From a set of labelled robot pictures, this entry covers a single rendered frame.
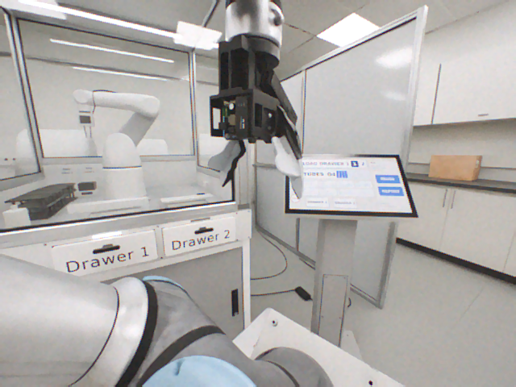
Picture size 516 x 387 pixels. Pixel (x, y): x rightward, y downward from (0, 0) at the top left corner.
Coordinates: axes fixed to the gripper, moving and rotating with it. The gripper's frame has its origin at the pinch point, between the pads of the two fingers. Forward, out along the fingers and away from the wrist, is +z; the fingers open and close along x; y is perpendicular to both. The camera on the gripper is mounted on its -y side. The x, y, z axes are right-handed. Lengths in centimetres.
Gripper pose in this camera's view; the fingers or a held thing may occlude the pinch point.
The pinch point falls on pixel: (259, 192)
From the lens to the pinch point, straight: 33.0
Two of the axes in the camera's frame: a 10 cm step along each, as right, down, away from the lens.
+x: 8.4, 1.4, -5.2
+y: -5.4, 1.8, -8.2
